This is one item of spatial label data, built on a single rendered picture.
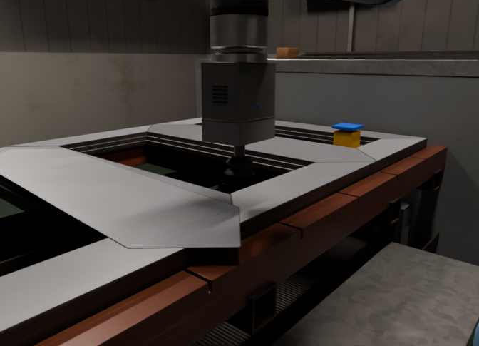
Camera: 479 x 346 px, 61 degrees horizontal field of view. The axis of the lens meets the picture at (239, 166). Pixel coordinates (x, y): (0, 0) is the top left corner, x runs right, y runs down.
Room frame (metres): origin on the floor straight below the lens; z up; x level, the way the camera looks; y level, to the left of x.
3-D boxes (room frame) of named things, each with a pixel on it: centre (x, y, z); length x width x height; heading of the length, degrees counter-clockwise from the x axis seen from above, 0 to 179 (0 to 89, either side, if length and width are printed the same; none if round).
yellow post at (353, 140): (1.05, -0.28, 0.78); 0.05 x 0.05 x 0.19; 49
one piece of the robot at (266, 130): (0.57, 0.01, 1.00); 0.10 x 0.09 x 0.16; 54
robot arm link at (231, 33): (0.56, 0.00, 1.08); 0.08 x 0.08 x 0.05
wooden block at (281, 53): (1.96, -0.22, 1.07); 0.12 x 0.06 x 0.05; 148
